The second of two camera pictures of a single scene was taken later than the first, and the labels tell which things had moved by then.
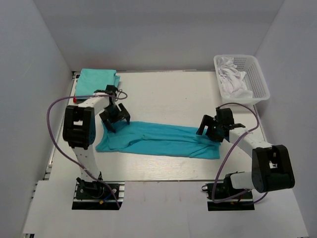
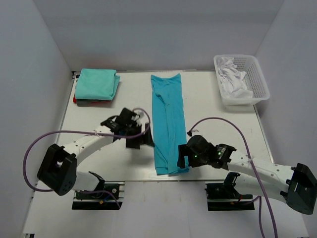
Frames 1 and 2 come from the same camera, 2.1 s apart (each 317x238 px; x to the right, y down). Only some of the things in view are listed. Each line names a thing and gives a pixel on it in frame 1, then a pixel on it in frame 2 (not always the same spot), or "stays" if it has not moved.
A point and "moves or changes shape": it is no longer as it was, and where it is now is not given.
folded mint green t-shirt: x=89 y=80 stays
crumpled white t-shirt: x=232 y=79 stays
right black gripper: x=208 y=121 → x=184 y=150
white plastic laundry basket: x=254 y=80 stays
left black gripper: x=124 y=112 → x=146 y=139
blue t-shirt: x=157 y=139 moves or changes shape
